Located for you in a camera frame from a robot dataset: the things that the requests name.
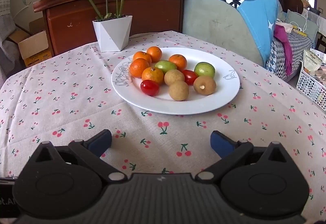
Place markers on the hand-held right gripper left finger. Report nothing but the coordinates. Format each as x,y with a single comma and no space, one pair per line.
100,143

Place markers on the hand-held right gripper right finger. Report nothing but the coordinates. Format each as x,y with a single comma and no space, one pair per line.
221,143

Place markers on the white plate with line drawing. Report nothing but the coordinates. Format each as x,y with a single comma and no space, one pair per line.
203,104

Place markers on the brown longan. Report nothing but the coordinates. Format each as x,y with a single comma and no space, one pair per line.
179,90
174,77
204,85

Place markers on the red cherry tomato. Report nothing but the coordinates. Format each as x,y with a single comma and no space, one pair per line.
189,77
149,87

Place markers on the green jujube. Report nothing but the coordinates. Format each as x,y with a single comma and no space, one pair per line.
204,69
165,66

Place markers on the orange mandarin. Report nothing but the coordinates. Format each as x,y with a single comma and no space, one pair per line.
154,54
177,61
152,75
141,56
138,68

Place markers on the white plastic basket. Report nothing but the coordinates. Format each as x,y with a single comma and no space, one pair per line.
310,89

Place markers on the green plant in white pot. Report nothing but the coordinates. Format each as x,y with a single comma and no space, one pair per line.
112,35

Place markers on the open cardboard box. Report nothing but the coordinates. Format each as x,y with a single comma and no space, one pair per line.
33,48

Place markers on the grey-green armchair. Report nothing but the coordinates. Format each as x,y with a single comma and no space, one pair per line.
216,23

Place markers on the pink cloth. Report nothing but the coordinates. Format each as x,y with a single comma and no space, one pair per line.
281,38

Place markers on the cream snack bag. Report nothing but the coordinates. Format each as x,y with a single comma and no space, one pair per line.
312,61

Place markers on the brown wooden headboard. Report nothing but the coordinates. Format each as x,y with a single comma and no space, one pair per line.
76,23

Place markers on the houndstooth patterned cloth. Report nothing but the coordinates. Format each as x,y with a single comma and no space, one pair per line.
298,43

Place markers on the grey cloth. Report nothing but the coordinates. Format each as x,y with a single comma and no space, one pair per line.
7,43

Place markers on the light blue cushion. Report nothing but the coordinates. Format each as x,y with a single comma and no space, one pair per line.
312,26

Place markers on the dark wooden chair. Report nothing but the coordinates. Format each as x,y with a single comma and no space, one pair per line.
290,1

